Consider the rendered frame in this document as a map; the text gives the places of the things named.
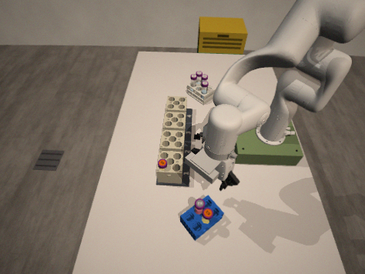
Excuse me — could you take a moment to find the beige bucket adapter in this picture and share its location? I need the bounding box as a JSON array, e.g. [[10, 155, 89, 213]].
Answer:
[[156, 151, 183, 184], [166, 96, 187, 113], [160, 130, 185, 154], [163, 112, 186, 131]]

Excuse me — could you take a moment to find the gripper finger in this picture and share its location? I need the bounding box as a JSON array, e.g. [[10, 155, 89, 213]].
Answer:
[[191, 148, 200, 155], [219, 171, 240, 191]]

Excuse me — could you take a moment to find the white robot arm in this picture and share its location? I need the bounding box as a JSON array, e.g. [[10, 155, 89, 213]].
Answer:
[[185, 0, 365, 184]]

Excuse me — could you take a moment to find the blue tube rack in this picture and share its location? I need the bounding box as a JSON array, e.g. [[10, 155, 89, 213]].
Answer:
[[180, 196, 223, 240]]

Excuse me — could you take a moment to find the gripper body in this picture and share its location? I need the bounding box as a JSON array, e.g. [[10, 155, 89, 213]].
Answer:
[[200, 142, 236, 181]]

